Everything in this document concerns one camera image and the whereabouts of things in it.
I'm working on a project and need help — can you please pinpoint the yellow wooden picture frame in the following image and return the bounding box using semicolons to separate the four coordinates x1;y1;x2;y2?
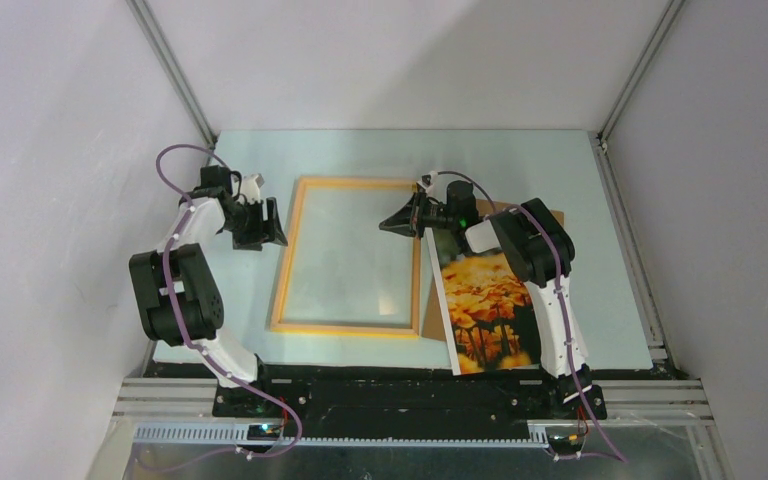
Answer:
269;176;421;338

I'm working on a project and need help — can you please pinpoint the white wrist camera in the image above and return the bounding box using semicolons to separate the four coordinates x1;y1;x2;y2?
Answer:
238;173;265;204
417;171;439;199

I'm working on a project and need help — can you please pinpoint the aluminium corner post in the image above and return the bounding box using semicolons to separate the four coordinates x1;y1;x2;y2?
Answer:
125;0;218;147
597;0;690;150

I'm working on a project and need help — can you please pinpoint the brown cardboard backing board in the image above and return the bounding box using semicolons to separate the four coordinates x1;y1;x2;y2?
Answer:
421;198;565;341

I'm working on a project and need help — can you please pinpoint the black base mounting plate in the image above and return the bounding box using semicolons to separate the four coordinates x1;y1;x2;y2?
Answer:
145;360;680;442

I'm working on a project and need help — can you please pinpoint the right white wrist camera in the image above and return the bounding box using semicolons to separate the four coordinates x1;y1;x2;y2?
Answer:
417;171;439;199

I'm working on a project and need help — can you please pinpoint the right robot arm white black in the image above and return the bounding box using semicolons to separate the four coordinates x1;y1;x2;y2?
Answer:
379;173;592;418

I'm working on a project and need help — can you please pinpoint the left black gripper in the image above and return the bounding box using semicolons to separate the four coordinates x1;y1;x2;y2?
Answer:
221;197;287;252

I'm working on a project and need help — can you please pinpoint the aluminium extrusion rail front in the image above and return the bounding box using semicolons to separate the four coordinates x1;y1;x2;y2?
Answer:
110;377;717;450

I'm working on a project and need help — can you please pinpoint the orange flower photo print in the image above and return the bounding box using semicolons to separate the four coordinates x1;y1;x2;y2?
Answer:
427;229;541;376

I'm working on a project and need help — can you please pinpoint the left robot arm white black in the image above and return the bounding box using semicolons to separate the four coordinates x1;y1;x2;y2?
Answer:
128;165;288;417

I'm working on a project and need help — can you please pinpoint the right aluminium corner post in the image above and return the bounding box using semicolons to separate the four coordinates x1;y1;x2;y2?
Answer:
597;0;690;150

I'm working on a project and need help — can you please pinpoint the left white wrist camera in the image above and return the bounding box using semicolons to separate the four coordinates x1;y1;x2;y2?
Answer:
238;173;265;204

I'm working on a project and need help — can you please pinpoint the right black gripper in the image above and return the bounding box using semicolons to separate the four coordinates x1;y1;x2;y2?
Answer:
378;189;457;239

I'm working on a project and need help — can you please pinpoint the left aluminium corner post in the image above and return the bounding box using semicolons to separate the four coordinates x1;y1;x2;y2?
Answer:
125;0;218;147

